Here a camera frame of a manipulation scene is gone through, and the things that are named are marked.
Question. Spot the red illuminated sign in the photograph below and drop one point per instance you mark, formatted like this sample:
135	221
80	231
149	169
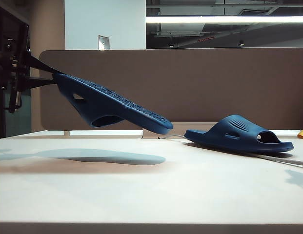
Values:
206	39

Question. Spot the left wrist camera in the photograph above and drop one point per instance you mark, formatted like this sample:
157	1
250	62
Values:
14	102

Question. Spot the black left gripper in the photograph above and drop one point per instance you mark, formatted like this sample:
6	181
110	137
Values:
23	61

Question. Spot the silver metal wall plate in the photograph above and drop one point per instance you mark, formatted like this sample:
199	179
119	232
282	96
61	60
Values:
103	43

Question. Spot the blue rubber slipper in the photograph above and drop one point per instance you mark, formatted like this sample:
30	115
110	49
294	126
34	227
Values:
105	104
214	137

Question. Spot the black pendant ceiling lamp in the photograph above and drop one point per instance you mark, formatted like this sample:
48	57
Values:
241	44

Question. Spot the long ceiling light strip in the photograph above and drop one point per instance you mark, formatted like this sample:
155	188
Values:
214	19

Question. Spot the brown desk partition panel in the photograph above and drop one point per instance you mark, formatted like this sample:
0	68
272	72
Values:
190	85

